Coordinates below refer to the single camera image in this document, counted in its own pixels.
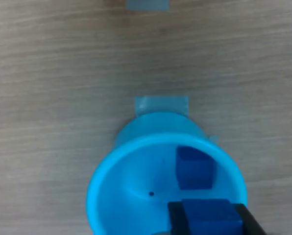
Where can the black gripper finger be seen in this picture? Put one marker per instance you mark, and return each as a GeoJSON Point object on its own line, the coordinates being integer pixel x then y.
{"type": "Point", "coordinates": [250, 222]}
{"type": "Point", "coordinates": [179, 220]}

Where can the blue cube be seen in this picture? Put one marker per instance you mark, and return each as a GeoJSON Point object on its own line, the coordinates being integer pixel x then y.
{"type": "Point", "coordinates": [209, 215]}
{"type": "Point", "coordinates": [195, 171]}

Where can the blue plastic bin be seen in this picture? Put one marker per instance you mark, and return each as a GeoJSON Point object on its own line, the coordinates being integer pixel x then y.
{"type": "Point", "coordinates": [126, 176]}

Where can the grey-blue tape piece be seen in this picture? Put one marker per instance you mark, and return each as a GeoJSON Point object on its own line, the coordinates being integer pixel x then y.
{"type": "Point", "coordinates": [162, 105]}
{"type": "Point", "coordinates": [148, 5]}

